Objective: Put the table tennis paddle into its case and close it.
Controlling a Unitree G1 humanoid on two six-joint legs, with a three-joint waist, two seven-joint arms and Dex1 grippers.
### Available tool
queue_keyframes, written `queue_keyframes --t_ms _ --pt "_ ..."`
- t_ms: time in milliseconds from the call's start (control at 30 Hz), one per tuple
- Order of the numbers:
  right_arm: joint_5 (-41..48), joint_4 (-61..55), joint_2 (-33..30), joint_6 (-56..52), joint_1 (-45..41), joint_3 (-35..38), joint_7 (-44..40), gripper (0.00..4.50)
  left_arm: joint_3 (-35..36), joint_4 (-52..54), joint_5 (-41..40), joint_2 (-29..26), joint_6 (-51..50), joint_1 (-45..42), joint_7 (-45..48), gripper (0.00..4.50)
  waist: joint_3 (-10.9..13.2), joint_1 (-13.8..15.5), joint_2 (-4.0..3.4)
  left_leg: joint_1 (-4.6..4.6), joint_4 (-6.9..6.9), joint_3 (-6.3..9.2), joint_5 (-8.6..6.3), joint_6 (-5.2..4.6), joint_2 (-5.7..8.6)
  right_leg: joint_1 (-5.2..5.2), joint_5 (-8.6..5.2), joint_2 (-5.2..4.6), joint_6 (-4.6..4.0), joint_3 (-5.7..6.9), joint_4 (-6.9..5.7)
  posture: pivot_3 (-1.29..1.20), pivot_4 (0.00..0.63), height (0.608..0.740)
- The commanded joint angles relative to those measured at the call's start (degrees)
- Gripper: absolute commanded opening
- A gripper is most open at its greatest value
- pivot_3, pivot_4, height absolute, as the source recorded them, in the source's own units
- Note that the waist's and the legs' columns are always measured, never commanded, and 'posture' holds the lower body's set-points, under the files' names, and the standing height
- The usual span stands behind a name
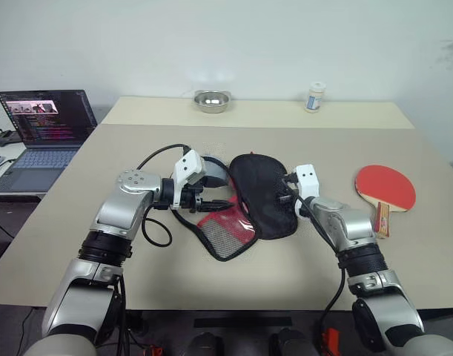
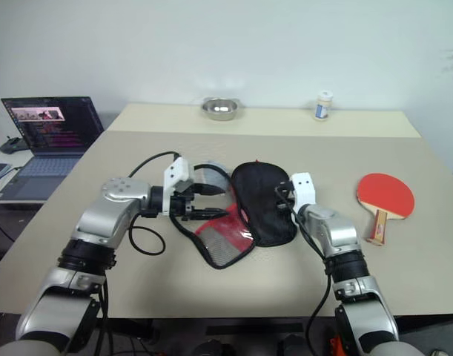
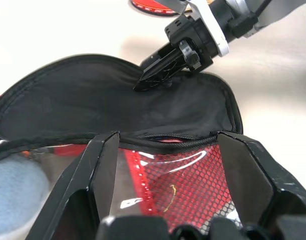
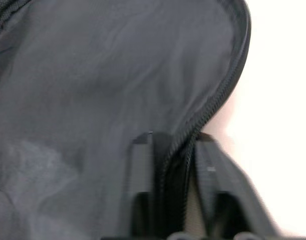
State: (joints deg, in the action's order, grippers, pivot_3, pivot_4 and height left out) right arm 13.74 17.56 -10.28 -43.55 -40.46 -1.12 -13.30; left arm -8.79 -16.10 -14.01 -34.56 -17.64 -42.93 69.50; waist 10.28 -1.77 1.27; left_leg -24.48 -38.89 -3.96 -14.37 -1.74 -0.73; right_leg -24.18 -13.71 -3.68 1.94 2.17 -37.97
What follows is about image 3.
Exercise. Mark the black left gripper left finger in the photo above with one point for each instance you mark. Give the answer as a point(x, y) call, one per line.
point(77, 180)

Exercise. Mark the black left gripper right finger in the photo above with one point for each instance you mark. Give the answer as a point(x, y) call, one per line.
point(263, 180)

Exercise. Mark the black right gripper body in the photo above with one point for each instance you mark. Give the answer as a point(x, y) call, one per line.
point(192, 32)

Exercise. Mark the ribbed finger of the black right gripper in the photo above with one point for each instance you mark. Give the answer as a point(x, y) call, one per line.
point(162, 70)

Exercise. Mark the glossy finger of the black right gripper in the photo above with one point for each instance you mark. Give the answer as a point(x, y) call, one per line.
point(156, 56)

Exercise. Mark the black red paddle case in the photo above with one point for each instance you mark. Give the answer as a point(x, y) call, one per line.
point(92, 100)

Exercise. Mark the red table tennis paddle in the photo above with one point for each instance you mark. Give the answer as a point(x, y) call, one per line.
point(152, 6)

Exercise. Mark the light blue soft object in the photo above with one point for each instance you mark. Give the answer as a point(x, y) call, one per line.
point(15, 192)

